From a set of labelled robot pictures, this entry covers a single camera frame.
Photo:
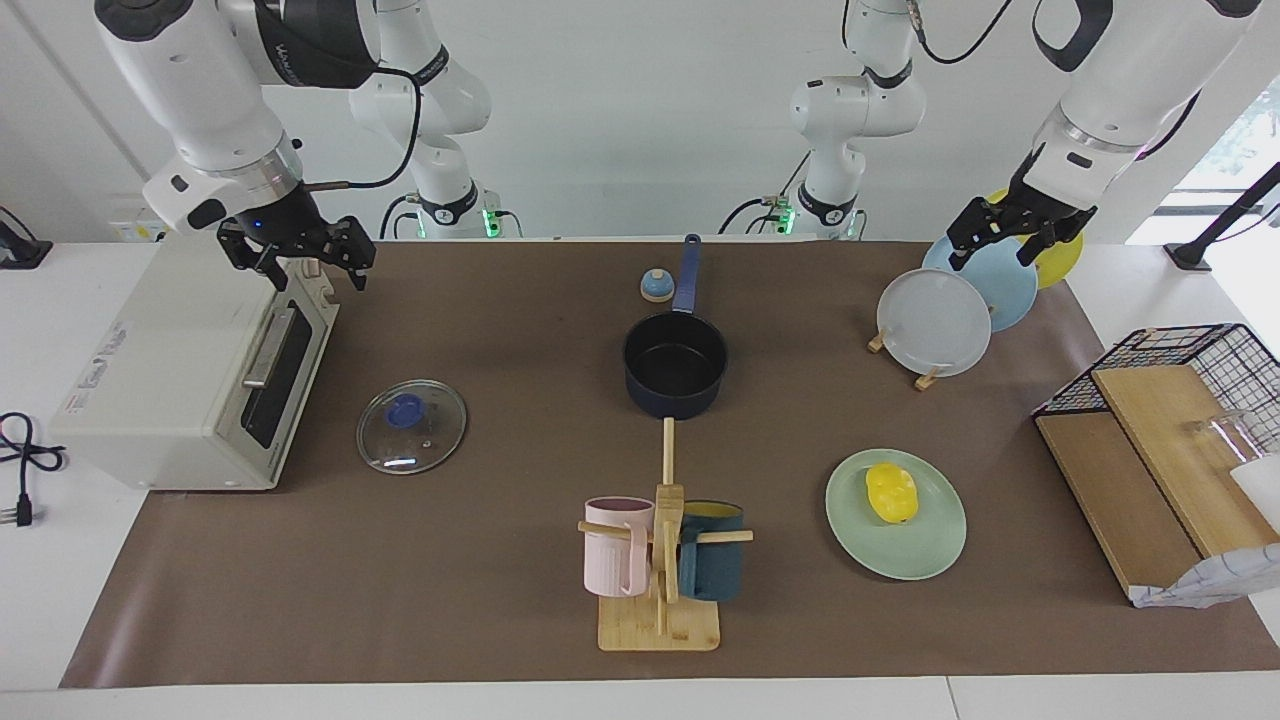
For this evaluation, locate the teal ribbed mug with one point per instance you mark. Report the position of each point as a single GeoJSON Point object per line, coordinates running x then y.
{"type": "Point", "coordinates": [712, 565]}

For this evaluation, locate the yellow plate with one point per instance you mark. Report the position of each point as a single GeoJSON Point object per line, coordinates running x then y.
{"type": "Point", "coordinates": [1062, 262]}

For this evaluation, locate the small blue wooden bell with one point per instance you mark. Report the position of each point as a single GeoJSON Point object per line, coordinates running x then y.
{"type": "Point", "coordinates": [656, 288]}

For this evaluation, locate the grey plate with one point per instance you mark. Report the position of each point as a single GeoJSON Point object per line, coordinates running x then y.
{"type": "Point", "coordinates": [935, 325]}

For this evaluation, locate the light blue plate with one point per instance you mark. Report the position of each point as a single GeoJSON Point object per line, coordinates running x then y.
{"type": "Point", "coordinates": [1010, 290]}

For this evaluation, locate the clear glass cup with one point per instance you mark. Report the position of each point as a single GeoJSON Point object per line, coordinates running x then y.
{"type": "Point", "coordinates": [1225, 435]}

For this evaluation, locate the wooden plate rack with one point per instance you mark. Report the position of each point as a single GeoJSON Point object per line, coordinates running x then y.
{"type": "Point", "coordinates": [928, 380]}

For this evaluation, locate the glass lid with blue knob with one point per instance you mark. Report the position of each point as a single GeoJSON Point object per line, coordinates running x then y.
{"type": "Point", "coordinates": [412, 440]}

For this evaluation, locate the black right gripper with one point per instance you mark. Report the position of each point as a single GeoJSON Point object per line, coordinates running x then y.
{"type": "Point", "coordinates": [285, 230]}

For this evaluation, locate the pale green plate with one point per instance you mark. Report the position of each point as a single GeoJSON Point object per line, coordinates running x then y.
{"type": "Point", "coordinates": [895, 550]}

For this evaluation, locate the pink ribbed mug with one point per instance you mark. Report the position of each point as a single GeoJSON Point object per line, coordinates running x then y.
{"type": "Point", "coordinates": [615, 555]}

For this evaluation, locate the white checked cloth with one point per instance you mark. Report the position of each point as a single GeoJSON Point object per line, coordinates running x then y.
{"type": "Point", "coordinates": [1215, 582]}

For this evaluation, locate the wooden shelf boards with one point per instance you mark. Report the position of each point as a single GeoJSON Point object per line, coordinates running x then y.
{"type": "Point", "coordinates": [1130, 480]}

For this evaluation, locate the wooden mug rack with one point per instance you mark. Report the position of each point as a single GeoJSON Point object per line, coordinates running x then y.
{"type": "Point", "coordinates": [660, 625]}

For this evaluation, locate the white cup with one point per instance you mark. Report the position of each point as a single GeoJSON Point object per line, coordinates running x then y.
{"type": "Point", "coordinates": [1262, 490]}

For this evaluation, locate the white toaster oven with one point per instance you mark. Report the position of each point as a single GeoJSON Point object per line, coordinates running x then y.
{"type": "Point", "coordinates": [160, 370]}

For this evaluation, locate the brown table mat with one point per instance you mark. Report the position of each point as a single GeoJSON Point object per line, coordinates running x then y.
{"type": "Point", "coordinates": [450, 560]}

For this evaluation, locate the white wall socket box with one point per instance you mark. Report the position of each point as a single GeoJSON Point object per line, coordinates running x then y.
{"type": "Point", "coordinates": [130, 230]}

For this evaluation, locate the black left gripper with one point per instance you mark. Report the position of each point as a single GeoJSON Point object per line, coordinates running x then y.
{"type": "Point", "coordinates": [1045, 212]}

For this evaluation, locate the black clamp base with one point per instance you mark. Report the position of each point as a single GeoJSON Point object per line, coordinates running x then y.
{"type": "Point", "coordinates": [20, 252]}

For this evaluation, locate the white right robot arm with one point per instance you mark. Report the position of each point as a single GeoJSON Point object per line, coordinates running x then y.
{"type": "Point", "coordinates": [200, 90]}

